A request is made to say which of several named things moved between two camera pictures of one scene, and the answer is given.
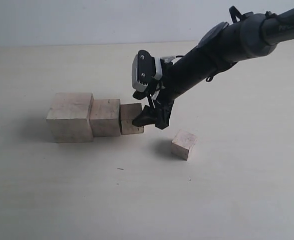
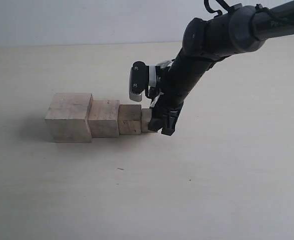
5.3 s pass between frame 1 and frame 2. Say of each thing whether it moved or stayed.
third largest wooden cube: stayed
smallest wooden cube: moved
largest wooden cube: stayed
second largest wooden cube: stayed
